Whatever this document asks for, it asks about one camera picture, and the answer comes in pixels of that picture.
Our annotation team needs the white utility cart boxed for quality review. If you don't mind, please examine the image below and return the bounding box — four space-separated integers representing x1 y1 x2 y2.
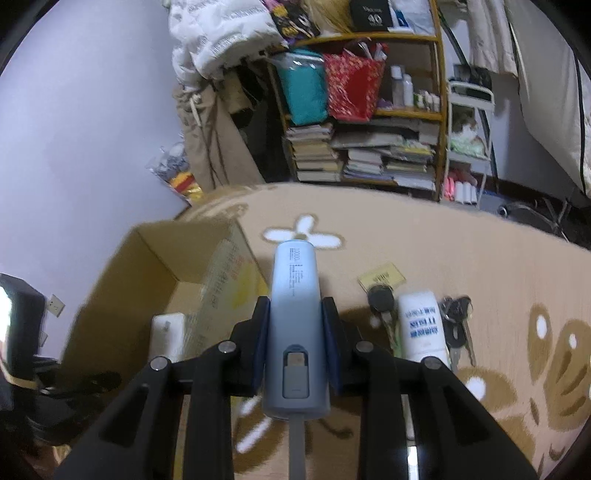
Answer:
442 80 495 209

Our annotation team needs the black box number 40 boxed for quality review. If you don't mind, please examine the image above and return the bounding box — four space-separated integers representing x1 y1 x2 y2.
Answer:
349 0 393 32

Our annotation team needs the yellow card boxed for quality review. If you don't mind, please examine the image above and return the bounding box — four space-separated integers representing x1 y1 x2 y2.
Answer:
358 262 406 292

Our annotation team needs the open cardboard box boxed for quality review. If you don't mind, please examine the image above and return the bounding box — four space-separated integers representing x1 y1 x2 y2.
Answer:
59 220 269 382

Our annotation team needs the khaki hanging coat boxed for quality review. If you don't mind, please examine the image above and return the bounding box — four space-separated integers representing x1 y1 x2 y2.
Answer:
173 84 264 193

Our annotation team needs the beige patterned blanket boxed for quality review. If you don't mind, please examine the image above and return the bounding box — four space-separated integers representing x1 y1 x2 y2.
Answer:
184 183 590 478

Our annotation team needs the bag of plush toys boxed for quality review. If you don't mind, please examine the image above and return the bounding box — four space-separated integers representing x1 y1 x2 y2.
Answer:
146 142 204 204

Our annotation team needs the blonde wig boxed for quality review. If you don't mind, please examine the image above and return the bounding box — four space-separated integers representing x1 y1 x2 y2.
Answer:
304 0 353 34

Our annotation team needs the teal bag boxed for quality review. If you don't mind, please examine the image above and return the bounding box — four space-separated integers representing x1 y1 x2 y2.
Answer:
270 49 329 126

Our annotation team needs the white garment cover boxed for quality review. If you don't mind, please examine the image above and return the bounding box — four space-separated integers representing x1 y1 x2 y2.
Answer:
505 1 590 195

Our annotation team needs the black key bunch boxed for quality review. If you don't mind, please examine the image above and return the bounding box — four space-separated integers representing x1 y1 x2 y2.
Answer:
439 295 477 373

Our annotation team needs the wooden bookshelf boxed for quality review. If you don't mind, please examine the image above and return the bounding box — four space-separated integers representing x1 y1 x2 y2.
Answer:
266 1 448 198

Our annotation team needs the white puffer jacket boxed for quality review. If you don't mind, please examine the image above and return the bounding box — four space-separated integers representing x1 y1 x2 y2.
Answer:
168 0 287 91

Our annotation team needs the white power bank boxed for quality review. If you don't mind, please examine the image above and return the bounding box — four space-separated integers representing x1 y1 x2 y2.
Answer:
148 313 186 363

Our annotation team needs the light blue power bank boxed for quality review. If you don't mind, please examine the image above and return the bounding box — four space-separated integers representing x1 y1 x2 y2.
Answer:
263 240 331 420

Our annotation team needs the right book pile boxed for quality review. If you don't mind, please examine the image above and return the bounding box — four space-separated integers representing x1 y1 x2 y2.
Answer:
329 117 440 192

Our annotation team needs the beige curtain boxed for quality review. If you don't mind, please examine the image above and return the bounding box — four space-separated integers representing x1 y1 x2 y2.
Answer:
467 0 518 77

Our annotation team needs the white tube with text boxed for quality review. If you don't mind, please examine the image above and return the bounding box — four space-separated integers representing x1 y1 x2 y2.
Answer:
398 291 451 367

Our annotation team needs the left book stack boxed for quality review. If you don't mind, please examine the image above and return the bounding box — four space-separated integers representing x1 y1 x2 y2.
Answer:
284 122 344 183

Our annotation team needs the white wall socket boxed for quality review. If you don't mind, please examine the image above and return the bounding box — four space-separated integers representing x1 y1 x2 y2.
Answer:
46 295 65 318

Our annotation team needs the black monitor device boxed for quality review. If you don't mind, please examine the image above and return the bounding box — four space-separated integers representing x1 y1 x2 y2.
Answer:
1 274 46 379

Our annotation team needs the red gift bag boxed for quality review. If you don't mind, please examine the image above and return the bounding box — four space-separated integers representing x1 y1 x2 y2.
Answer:
322 40 389 122

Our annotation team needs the black car key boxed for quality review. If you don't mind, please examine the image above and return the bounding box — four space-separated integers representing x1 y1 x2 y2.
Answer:
368 284 402 357

